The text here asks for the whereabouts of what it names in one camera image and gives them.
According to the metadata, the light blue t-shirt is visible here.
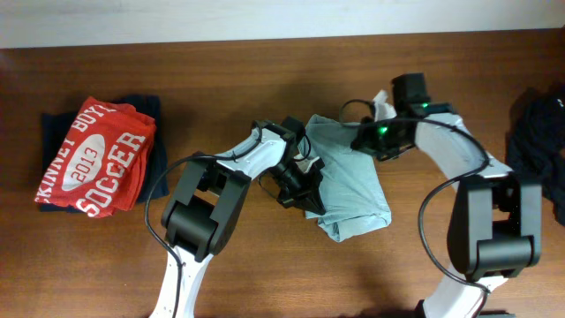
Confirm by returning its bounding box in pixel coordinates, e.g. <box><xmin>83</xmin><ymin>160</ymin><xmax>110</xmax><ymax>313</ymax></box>
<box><xmin>299</xmin><ymin>115</ymin><xmax>392</xmax><ymax>242</ymax></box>

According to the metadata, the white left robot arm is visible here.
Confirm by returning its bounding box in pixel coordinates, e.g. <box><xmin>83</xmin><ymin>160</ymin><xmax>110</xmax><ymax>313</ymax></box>
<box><xmin>149</xmin><ymin>117</ymin><xmax>326</xmax><ymax>318</ymax></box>

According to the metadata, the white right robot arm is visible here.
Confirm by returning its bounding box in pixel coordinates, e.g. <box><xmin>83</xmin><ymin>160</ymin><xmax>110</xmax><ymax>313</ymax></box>
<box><xmin>351</xmin><ymin>102</ymin><xmax>542</xmax><ymax>317</ymax></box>

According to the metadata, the black crumpled clothes pile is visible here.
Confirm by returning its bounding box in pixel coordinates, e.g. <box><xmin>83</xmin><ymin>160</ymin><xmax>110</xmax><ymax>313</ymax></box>
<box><xmin>506</xmin><ymin>84</ymin><xmax>564</xmax><ymax>224</ymax></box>

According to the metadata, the red folded soccer t-shirt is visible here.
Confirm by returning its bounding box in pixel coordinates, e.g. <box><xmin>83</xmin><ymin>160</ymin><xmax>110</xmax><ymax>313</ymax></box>
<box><xmin>34</xmin><ymin>96</ymin><xmax>156</xmax><ymax>218</ymax></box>

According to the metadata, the dark navy folded garment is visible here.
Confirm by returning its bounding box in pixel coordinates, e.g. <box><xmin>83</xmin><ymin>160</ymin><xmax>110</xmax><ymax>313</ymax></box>
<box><xmin>41</xmin><ymin>95</ymin><xmax>168</xmax><ymax>204</ymax></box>

